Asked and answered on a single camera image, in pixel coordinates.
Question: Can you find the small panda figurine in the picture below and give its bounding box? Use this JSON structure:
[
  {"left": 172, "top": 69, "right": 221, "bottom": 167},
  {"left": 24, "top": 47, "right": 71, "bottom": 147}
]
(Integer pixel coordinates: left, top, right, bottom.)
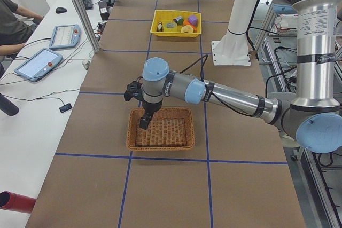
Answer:
[{"left": 157, "top": 22, "right": 164, "bottom": 32}]

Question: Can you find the black computer mouse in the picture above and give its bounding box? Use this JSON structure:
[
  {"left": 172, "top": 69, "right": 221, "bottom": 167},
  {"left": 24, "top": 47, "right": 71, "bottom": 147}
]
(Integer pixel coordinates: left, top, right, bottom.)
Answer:
[{"left": 55, "top": 7, "right": 67, "bottom": 14}]

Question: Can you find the near teach pendant tablet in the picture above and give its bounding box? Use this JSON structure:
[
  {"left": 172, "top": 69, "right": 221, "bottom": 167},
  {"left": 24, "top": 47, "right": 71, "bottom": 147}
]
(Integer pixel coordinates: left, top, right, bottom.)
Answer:
[{"left": 14, "top": 48, "right": 63, "bottom": 82}]

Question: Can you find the teach pendant tablet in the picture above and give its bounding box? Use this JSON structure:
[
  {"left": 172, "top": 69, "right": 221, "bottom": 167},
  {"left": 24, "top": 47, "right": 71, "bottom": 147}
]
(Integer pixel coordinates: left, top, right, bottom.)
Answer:
[
  {"left": 14, "top": 48, "right": 63, "bottom": 82},
  {"left": 49, "top": 25, "right": 81, "bottom": 50}
]

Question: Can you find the small black phone device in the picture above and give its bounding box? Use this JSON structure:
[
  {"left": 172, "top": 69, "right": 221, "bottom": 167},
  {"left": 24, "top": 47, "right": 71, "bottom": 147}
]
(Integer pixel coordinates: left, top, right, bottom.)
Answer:
[{"left": 59, "top": 103, "right": 73, "bottom": 113}]

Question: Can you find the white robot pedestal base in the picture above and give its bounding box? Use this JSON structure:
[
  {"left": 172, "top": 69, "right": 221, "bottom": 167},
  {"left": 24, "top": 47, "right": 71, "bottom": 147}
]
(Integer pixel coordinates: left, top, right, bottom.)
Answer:
[{"left": 212, "top": 0, "right": 259, "bottom": 66}]

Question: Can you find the far teach pendant tablet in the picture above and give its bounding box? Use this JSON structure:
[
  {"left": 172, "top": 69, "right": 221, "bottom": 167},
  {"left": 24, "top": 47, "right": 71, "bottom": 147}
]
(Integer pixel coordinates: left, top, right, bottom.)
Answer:
[{"left": 49, "top": 25, "right": 81, "bottom": 50}]

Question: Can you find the red cylinder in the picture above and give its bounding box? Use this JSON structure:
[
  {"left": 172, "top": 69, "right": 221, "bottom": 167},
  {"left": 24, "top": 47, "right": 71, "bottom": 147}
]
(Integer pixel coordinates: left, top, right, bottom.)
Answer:
[{"left": 1, "top": 191, "right": 36, "bottom": 214}]

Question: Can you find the yellow woven basket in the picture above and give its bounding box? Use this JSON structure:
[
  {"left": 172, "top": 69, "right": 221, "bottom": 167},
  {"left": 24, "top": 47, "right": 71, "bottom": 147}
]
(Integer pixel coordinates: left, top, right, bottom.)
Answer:
[{"left": 150, "top": 10, "right": 202, "bottom": 37}]

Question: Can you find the aluminium frame post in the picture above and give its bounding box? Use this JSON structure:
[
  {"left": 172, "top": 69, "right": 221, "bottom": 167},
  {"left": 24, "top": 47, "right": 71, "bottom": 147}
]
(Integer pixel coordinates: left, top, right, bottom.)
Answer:
[{"left": 72, "top": 0, "right": 100, "bottom": 53}]

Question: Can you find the yellow clear tape roll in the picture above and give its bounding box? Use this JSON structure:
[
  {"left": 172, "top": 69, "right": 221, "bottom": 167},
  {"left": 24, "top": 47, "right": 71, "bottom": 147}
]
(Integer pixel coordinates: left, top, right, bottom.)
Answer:
[{"left": 164, "top": 22, "right": 177, "bottom": 33}]

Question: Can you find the brown wicker basket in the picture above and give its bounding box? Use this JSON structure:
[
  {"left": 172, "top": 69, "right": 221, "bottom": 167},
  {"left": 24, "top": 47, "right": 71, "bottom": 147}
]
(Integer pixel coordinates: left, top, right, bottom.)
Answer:
[{"left": 126, "top": 107, "right": 195, "bottom": 151}]

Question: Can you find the seated person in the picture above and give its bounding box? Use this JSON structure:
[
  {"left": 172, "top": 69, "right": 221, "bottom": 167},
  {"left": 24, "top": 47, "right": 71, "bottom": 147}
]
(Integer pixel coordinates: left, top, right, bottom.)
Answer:
[{"left": 1, "top": 0, "right": 44, "bottom": 57}]

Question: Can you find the orange toy carrot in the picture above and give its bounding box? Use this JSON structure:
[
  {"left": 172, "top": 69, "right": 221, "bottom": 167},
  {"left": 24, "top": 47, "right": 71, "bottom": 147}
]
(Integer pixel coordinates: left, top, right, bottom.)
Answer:
[{"left": 190, "top": 24, "right": 197, "bottom": 32}]

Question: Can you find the purple foam cube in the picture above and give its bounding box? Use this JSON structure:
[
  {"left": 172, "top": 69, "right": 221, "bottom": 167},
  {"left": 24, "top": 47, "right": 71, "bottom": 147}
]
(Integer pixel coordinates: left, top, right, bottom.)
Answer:
[{"left": 188, "top": 15, "right": 198, "bottom": 26}]

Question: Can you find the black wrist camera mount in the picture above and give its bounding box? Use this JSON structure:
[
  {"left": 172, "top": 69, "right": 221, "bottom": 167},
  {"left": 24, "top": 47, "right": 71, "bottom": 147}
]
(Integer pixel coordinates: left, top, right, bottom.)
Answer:
[{"left": 124, "top": 76, "right": 143, "bottom": 101}]

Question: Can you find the small cylindrical can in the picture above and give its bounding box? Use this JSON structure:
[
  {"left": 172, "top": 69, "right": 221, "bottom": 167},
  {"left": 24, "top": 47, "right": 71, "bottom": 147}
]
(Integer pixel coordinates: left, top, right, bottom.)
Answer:
[{"left": 173, "top": 15, "right": 184, "bottom": 25}]

